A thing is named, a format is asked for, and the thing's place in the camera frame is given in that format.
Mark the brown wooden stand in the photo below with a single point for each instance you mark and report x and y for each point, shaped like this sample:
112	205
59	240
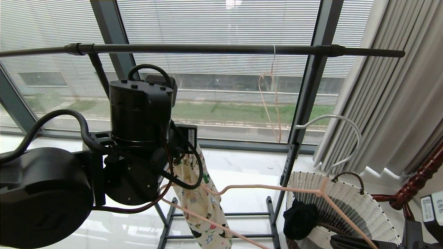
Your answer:
415	183

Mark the white laundry basket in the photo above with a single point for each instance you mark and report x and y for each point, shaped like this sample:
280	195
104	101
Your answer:
360	207

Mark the cream printed garment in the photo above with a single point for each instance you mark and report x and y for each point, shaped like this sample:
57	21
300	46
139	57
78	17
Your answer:
204	214

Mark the window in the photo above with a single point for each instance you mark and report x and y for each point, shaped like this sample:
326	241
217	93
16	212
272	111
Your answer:
225	20

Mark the pink clothes hanger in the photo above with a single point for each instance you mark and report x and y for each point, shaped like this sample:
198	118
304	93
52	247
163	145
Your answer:
322	190
273	57

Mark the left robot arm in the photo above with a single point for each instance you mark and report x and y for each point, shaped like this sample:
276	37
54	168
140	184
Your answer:
45	193

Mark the black garment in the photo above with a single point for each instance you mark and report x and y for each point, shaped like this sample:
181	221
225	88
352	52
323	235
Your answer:
301	221

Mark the beige curtain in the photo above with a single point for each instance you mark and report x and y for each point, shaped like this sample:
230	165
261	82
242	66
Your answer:
398	86

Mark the black clothes rack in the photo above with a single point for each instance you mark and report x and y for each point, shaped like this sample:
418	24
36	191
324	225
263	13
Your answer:
207	49

